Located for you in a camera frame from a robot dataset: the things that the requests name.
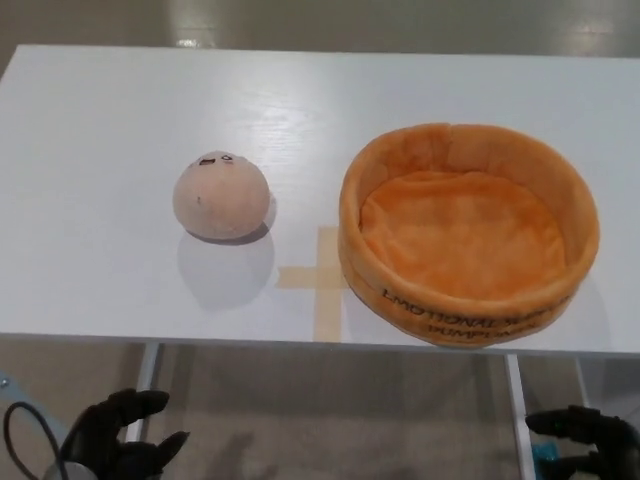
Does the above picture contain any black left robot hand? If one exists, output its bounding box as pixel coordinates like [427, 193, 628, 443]
[62, 388, 191, 480]

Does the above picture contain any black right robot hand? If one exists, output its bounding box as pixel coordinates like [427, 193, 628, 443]
[525, 405, 640, 480]

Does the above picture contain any pink round plush toy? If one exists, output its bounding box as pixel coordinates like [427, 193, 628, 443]
[172, 151, 278, 245]

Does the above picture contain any orange plush round plate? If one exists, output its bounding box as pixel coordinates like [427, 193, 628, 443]
[337, 121, 601, 350]

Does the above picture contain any white table leg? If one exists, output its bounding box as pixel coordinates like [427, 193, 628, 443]
[504, 353, 534, 471]
[124, 343, 165, 442]

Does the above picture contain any beige tape cross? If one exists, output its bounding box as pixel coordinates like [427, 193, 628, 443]
[276, 225, 352, 342]

